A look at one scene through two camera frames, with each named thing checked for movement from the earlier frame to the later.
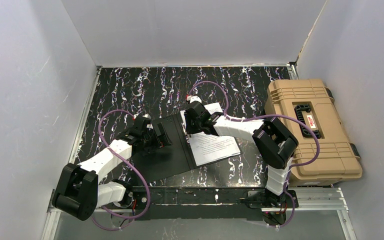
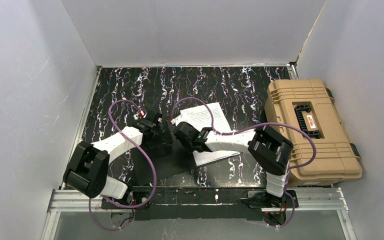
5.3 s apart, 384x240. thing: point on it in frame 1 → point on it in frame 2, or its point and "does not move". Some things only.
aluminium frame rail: [332, 199] does not move
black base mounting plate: [206, 203] does not move
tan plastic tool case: [311, 101] does not move
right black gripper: [188, 122] → [181, 130]
